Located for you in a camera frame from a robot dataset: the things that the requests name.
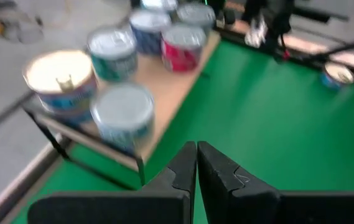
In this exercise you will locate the black diagonal frame strut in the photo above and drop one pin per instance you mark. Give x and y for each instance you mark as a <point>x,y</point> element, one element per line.
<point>351,46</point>

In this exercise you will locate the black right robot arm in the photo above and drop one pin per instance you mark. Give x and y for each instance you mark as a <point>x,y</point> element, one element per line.
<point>276,18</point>

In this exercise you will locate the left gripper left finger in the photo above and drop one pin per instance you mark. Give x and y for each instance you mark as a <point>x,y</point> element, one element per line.
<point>117,208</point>

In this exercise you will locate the white label seafood can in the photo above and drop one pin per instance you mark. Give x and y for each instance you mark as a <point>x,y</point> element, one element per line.
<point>195,14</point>

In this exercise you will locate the silver lid seafood can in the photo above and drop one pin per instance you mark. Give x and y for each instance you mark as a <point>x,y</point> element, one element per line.
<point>122,109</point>
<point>111,46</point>
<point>183,39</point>

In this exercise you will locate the black table frame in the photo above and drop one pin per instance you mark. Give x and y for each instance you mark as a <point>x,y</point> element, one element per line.
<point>307,59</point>

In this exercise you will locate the tall blue red salmon can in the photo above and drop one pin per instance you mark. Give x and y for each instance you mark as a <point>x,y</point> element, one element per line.
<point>74,115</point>

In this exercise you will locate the pink label seafood can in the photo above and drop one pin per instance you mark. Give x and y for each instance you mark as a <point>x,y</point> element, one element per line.
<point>181,63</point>

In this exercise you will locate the green table mat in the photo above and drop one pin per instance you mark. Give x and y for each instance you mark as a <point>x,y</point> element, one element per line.
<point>257,124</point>

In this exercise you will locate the blue albacore tuna can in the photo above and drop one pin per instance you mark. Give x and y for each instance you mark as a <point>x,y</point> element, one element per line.
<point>148,23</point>

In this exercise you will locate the gold lid seafood can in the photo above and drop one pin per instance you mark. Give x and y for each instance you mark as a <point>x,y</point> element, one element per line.
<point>58,71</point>

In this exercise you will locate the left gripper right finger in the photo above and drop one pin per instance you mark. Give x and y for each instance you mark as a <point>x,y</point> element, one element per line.
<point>273,208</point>

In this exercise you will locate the wooden shelf black frame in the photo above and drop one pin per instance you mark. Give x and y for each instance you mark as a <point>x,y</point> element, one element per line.
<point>164,90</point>

